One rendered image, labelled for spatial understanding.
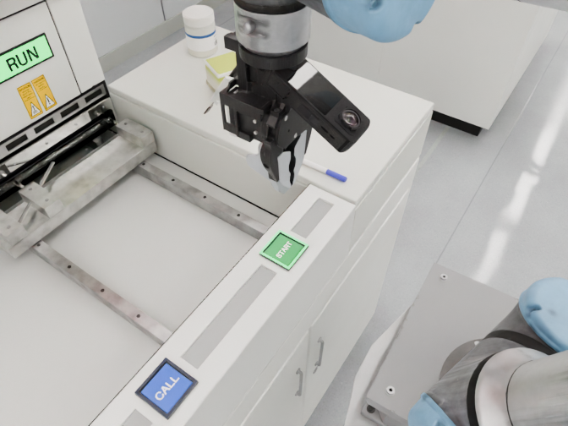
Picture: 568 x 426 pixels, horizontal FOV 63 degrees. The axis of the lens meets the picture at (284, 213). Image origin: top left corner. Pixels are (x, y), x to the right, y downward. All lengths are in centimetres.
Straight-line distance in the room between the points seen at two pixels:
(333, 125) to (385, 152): 42
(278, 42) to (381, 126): 53
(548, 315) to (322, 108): 31
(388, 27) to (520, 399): 30
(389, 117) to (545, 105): 211
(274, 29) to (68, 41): 65
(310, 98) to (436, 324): 44
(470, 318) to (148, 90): 78
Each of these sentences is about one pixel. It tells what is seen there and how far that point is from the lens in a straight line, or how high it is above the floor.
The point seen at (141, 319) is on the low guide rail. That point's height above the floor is 85.
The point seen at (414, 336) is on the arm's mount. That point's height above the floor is 88.
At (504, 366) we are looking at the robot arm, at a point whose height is 115.
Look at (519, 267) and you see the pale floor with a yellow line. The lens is 210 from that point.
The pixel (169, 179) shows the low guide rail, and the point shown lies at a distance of 102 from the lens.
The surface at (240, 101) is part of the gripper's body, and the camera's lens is 52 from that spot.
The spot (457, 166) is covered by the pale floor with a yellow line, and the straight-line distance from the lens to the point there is 242.
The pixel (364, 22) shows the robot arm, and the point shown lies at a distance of 35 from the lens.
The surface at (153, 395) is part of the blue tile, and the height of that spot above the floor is 96.
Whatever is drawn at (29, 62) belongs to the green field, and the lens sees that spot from 101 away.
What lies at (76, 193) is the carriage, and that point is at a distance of 101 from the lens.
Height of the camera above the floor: 154
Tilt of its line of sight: 49 degrees down
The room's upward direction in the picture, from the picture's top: straight up
